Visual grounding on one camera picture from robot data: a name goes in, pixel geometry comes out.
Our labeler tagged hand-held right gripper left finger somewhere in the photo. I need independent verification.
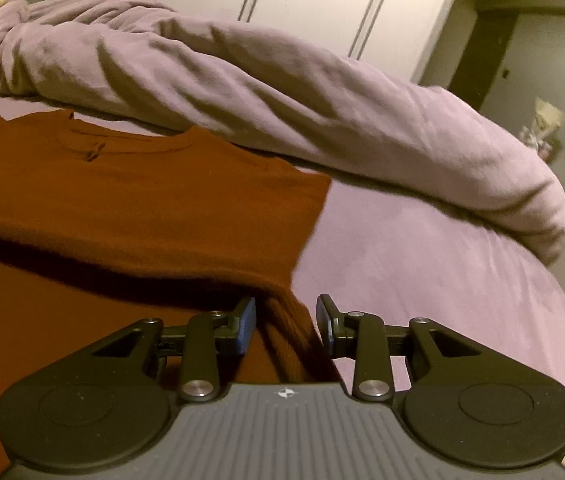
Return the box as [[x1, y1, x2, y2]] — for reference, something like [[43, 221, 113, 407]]
[[90, 296, 258, 404]]

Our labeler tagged lilac fleece blanket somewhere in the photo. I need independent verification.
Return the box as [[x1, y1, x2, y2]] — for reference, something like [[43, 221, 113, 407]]
[[0, 0, 565, 267]]

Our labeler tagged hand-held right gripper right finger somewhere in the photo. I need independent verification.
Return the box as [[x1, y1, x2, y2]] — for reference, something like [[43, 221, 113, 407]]
[[315, 293, 469, 404]]

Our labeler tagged brown knit sweater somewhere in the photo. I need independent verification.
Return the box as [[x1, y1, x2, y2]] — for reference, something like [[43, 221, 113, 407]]
[[0, 111, 339, 480]]

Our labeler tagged dark door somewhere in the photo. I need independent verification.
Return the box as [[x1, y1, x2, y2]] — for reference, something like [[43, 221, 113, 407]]
[[449, 10, 519, 112]]

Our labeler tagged small white object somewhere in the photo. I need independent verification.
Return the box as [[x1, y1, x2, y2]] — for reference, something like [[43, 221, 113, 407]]
[[519, 97, 565, 157]]

